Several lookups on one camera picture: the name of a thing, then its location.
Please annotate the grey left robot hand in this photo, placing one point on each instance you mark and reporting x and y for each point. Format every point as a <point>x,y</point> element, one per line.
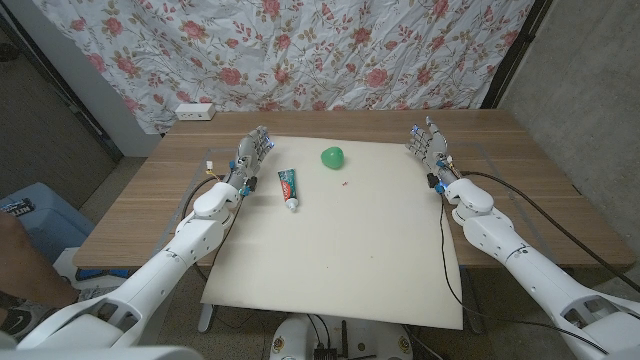
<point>247,155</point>

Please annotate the white table leg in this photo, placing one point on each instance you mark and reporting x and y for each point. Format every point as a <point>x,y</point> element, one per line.
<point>206,317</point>

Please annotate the black backdrop pole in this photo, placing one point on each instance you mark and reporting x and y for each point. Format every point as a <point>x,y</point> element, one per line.
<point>60,85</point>
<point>515,50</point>

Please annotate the floral backdrop cloth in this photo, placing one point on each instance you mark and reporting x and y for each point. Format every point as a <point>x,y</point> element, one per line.
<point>300,50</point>

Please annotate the green Colgate toothpaste tube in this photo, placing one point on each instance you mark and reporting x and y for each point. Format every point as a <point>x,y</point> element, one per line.
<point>288,185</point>

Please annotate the green egg-shaped ball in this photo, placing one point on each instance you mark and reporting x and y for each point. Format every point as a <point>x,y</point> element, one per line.
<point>332,157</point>

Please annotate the person's bare limb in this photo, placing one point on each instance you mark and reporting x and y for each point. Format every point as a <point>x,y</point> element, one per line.
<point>25,265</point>

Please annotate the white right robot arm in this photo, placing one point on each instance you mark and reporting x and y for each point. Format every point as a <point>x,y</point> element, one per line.
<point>525,260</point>

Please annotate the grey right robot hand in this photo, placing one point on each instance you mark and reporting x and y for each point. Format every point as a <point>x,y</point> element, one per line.
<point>432,147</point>

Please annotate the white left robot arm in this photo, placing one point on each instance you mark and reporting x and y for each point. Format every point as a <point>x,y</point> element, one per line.
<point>165,265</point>

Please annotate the blue plastic bin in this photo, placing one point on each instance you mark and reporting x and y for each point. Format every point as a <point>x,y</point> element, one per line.
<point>45,220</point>

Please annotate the white robot chest cover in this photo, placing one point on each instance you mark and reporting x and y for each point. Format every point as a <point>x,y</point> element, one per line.
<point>100,353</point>

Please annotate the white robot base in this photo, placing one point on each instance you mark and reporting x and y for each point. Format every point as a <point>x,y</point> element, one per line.
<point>300,340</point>

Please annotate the white power strip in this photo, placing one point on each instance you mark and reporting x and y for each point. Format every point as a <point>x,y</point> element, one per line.
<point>195,111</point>

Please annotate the grey sneaker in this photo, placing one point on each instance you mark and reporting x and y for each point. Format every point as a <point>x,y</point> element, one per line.
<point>17,320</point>

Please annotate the cream table mat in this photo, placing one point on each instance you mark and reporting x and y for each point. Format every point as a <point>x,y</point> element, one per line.
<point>340,250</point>

